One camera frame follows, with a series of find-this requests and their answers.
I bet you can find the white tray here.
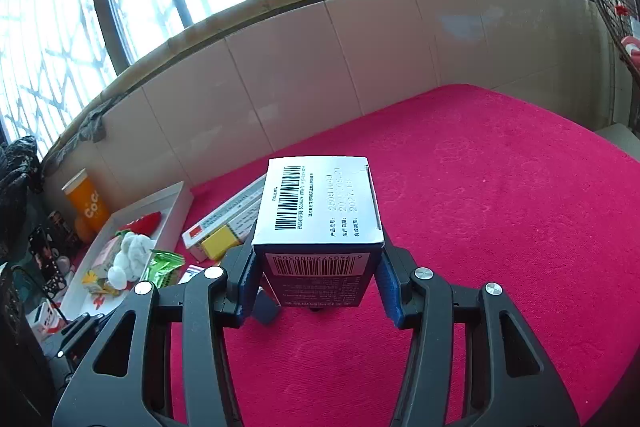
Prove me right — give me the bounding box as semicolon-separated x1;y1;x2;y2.
59;181;195;323

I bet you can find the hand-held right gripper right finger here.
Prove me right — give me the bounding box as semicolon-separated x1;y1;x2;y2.
375;243;583;427

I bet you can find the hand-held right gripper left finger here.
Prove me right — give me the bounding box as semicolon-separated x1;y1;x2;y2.
52;243;261;427

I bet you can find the black patterned case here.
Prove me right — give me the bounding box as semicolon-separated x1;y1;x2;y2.
27;211;76;300

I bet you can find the dark cloth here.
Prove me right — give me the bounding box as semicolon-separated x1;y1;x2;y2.
0;136;46;228

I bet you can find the pink small box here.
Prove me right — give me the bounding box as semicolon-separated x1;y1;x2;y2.
82;239;123;295

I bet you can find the blue white medicine box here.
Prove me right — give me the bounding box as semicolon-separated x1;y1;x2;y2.
251;155;386;309

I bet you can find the grey rag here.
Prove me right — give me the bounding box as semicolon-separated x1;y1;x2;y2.
77;96;126;142

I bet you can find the white plush toy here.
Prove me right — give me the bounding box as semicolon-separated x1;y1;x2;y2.
107;231;156;292

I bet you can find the orange paper cup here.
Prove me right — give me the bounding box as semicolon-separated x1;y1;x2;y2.
61;168;111;244

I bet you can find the green snack packet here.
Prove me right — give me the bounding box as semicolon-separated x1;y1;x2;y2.
139;249;186;290

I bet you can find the yellow and white box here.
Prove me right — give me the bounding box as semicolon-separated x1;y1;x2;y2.
181;173;268;264

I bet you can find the small red patterned cushion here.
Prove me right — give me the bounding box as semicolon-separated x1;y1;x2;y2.
620;34;640;80

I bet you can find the red fleece mat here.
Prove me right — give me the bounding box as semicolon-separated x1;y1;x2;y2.
170;83;640;427

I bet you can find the grey stool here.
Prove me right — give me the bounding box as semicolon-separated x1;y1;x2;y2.
597;123;640;158

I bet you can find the small white red box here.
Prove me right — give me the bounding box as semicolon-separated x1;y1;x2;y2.
25;298;66;338

